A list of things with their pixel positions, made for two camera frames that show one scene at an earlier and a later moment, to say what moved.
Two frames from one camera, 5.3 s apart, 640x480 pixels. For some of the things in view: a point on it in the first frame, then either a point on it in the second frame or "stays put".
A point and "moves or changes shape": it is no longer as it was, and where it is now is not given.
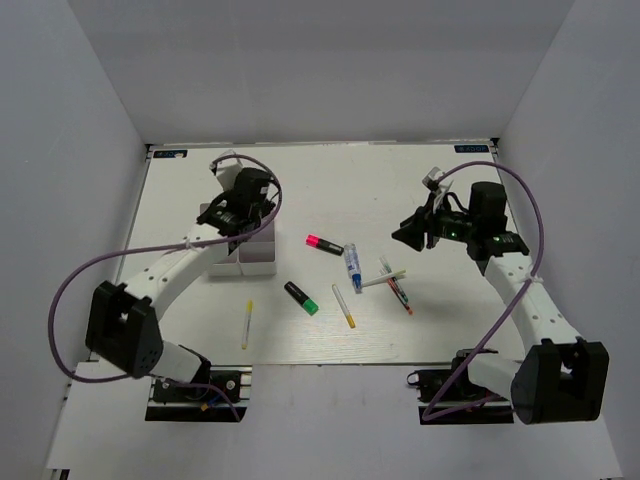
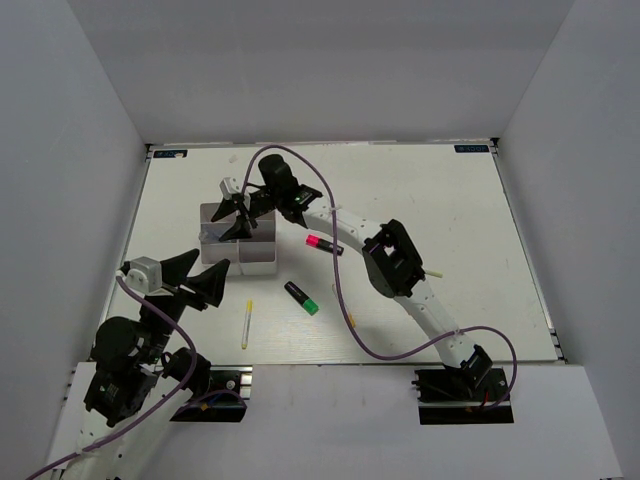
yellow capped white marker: (348, 316) stays put
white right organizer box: (257, 256) stays put
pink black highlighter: (316, 242) stays put
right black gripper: (413, 229) -> (241, 228)
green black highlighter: (307, 303) stays put
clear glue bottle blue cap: (353, 266) moves or changes shape
